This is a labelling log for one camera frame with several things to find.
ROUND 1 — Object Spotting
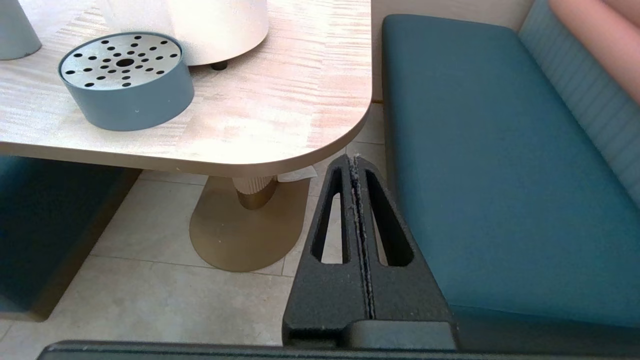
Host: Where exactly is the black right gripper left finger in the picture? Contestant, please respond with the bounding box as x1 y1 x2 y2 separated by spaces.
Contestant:
282 155 375 349

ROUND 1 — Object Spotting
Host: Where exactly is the dark blue bench seat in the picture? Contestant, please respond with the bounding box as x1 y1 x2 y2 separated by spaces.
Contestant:
0 155 144 322
381 0 640 360

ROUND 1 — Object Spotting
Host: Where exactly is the blue perforated drip tray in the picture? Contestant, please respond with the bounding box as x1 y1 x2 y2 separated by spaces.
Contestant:
58 31 195 132

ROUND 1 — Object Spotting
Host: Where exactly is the grey plastic cup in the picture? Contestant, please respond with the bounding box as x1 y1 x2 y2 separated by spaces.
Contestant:
0 0 43 62

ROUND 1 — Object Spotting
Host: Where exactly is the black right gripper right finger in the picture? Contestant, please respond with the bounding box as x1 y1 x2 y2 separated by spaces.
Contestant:
350 156 459 350

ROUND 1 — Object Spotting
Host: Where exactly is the white paper scrap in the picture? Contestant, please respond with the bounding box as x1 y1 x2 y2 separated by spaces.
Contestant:
276 165 319 184

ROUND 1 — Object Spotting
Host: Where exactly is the pink bolster cushion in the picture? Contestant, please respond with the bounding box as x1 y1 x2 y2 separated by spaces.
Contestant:
547 0 640 106

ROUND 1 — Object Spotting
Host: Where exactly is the gold table pedestal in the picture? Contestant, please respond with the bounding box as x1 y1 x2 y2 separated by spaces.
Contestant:
189 175 311 274

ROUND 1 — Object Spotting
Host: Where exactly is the clear water dispenser white base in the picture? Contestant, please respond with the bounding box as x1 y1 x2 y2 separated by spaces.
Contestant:
95 0 270 71

